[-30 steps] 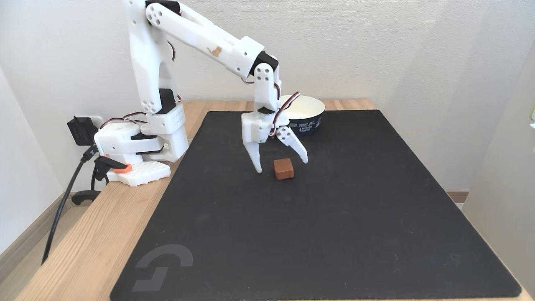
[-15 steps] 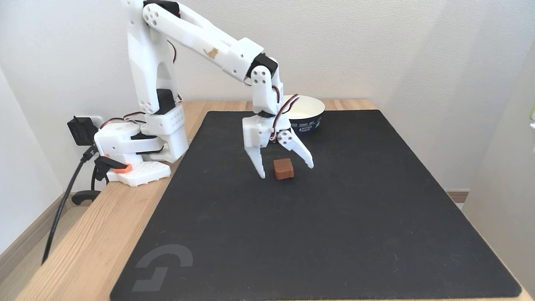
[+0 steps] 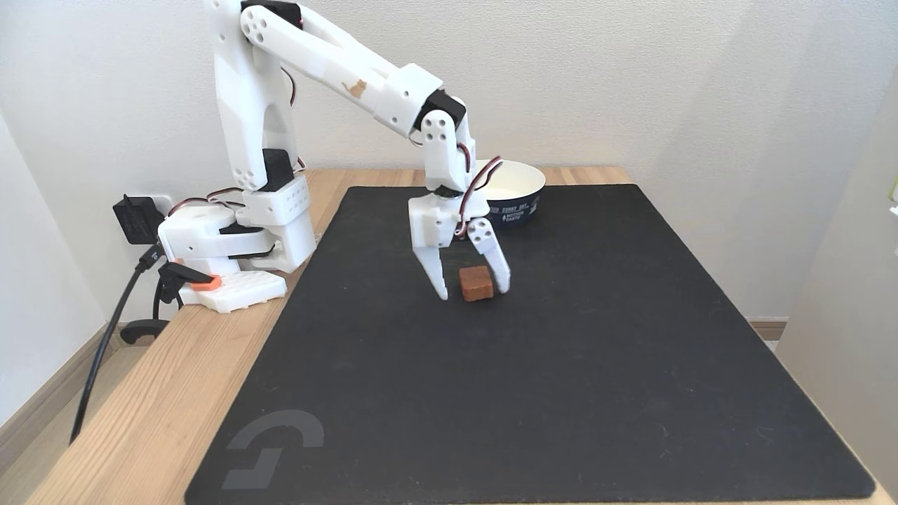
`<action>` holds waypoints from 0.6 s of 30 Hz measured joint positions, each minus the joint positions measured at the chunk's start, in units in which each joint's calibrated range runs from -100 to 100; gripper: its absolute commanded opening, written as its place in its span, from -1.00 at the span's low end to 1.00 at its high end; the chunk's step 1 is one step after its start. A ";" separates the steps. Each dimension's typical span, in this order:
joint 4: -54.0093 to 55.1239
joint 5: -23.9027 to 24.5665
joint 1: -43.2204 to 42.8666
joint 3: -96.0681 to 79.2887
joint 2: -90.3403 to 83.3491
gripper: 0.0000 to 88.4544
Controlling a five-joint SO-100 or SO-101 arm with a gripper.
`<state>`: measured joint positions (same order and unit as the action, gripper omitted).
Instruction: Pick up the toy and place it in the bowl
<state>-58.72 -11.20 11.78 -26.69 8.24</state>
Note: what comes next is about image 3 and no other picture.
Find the red brick toy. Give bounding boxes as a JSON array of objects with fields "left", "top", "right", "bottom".
[{"left": 460, "top": 265, "right": 495, "bottom": 302}]

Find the black printed bowl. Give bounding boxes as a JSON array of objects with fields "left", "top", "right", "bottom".
[{"left": 476, "top": 160, "right": 547, "bottom": 229}]

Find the black desk mat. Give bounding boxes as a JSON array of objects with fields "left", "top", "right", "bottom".
[{"left": 184, "top": 184, "right": 876, "bottom": 504}]

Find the black orange clamp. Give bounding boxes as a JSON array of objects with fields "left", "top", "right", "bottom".
[{"left": 119, "top": 261, "right": 222, "bottom": 346}]

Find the black cable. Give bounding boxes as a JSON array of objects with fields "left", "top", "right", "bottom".
[{"left": 69, "top": 242, "right": 169, "bottom": 446}]

